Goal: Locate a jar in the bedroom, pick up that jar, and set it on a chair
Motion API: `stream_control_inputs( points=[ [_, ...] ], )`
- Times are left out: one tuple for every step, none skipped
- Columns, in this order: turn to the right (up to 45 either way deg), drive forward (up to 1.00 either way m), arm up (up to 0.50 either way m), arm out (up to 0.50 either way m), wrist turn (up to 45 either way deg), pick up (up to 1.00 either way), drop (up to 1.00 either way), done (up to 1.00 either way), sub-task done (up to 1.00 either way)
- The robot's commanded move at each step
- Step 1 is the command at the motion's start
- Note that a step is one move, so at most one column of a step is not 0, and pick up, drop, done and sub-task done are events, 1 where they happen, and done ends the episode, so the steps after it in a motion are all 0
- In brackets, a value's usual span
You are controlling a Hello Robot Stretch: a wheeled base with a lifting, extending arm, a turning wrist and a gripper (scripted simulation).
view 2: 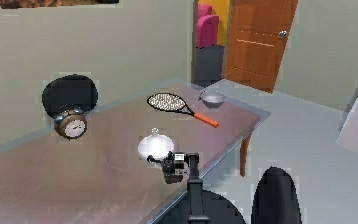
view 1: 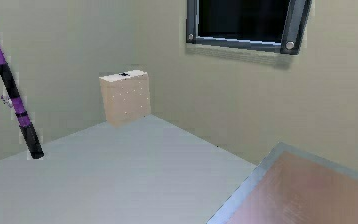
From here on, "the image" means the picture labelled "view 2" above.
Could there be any pink armchair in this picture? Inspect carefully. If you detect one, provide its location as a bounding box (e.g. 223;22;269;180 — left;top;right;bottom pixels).
196;3;221;50

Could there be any grey metal bowl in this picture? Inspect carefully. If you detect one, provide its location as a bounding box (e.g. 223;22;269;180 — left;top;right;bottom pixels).
198;89;227;110

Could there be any brown glass-edged table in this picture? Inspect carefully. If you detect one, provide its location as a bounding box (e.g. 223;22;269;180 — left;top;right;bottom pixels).
0;78;272;224

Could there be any black racket orange handle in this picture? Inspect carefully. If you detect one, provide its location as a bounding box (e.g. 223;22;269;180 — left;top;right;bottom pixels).
146;92;220;129

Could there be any brown alarm clock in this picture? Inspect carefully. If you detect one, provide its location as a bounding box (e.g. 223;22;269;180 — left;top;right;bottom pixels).
52;107;88;140

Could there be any orange wooden room door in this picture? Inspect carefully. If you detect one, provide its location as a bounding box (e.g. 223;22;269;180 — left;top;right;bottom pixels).
224;0;300;95

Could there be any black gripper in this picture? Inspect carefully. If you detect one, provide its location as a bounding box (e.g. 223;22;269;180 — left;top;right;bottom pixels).
146;151;185;185

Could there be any framed brown wall picture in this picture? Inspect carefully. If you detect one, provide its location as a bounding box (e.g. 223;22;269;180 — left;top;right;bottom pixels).
0;0;120;10

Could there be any white slab furniture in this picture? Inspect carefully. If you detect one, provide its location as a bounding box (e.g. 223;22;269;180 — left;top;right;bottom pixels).
335;73;358;160

